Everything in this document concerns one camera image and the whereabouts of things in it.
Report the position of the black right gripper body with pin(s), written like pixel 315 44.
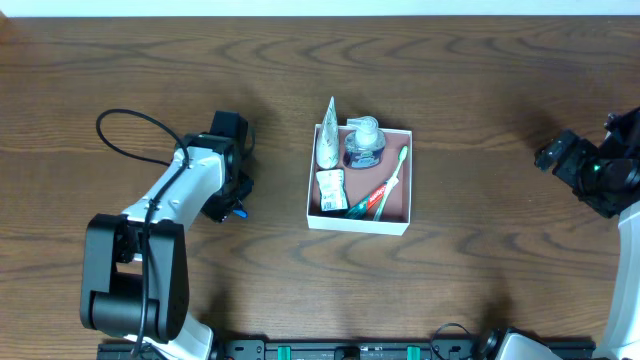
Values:
pixel 553 154

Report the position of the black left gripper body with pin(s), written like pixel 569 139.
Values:
pixel 228 201

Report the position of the blue disposable razor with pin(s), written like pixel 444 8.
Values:
pixel 240 212

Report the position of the green white soap packet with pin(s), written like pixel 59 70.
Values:
pixel 331 184

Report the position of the white shampoo tube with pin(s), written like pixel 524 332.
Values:
pixel 327 144

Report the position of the red green toothpaste tube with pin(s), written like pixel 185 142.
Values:
pixel 359 210

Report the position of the clear spray bottle blue liquid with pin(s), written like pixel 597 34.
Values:
pixel 365 144

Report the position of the green white toothbrush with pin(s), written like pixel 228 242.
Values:
pixel 391 183

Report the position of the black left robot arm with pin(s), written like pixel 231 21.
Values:
pixel 135 285

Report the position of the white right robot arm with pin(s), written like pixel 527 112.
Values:
pixel 606 178

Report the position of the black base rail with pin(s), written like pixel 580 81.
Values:
pixel 514 346

